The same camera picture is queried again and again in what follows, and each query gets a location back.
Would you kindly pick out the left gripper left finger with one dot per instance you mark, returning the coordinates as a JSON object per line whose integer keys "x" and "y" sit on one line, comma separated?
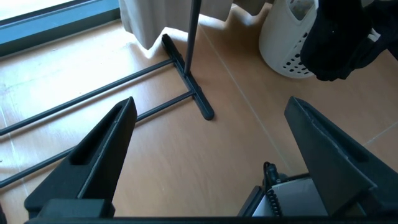
{"x": 102, "y": 161}

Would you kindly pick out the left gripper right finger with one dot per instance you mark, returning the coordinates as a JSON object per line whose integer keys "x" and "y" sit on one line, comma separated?
{"x": 335, "y": 161}

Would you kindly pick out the black shorts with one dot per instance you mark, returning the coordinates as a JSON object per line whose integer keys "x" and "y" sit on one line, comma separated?
{"x": 332, "y": 46}

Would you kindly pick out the white laundry basket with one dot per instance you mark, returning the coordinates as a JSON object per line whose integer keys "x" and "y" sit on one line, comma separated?
{"x": 276, "y": 40}

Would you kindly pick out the black clothes rack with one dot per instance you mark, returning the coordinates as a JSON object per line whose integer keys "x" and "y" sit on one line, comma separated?
{"x": 192, "y": 37}

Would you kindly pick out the window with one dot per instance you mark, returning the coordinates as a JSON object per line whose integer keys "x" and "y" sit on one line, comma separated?
{"x": 46, "y": 28}

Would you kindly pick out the beige curtain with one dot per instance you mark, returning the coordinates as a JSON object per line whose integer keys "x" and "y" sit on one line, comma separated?
{"x": 149, "y": 18}

